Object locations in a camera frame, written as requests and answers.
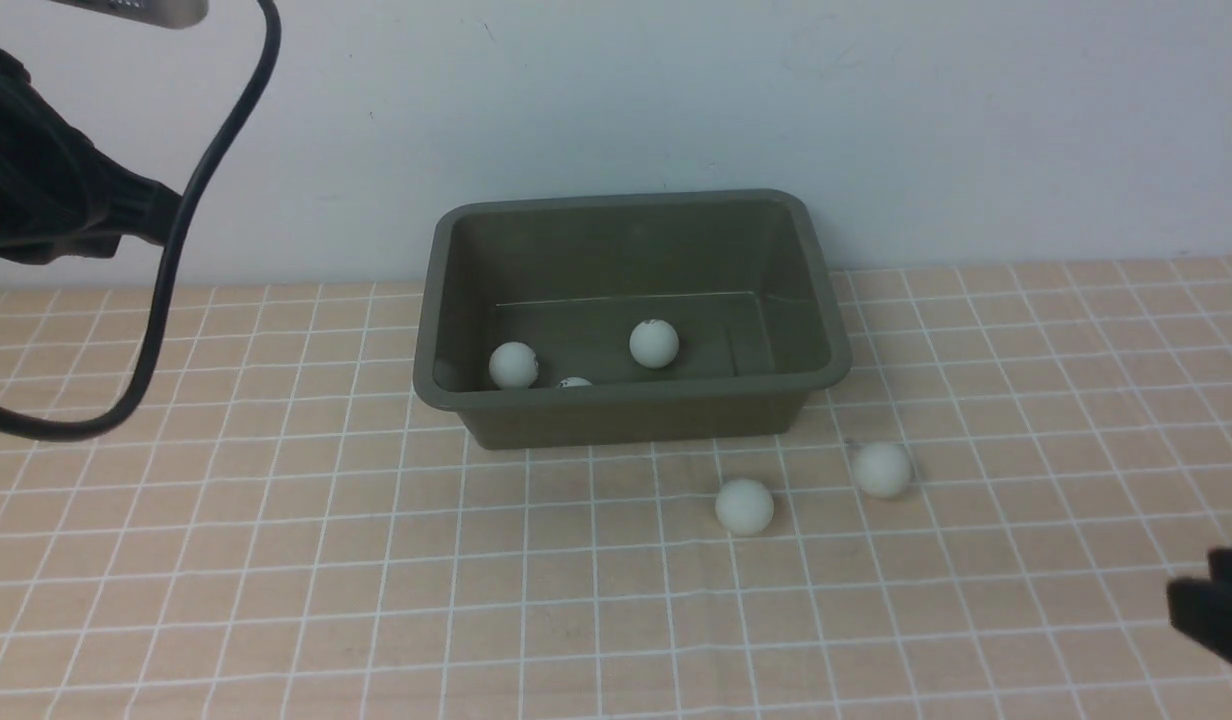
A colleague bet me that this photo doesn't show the olive green plastic bin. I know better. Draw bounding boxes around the olive green plastic bin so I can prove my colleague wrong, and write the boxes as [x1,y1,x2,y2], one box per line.
[411,190,853,450]

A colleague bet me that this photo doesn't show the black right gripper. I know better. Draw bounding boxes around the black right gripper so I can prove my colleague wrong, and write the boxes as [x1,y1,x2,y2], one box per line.
[1165,547,1232,665]

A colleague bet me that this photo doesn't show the white logo ping-pong ball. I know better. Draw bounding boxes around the white logo ping-pong ball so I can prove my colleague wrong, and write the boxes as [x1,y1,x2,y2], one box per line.
[628,319,680,370]

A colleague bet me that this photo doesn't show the black camera cable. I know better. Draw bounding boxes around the black camera cable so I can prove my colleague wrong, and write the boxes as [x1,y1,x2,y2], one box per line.
[0,0,282,443]

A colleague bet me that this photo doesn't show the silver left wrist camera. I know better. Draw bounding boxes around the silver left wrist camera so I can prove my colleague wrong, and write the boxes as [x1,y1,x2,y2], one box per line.
[57,0,209,30]

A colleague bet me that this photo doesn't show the beige checkered tablecloth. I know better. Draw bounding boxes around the beige checkered tablecloth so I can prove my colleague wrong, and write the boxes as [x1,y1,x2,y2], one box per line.
[0,258,1232,719]

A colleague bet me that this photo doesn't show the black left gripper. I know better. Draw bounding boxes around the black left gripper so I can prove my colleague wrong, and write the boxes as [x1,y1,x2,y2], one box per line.
[0,49,182,266]

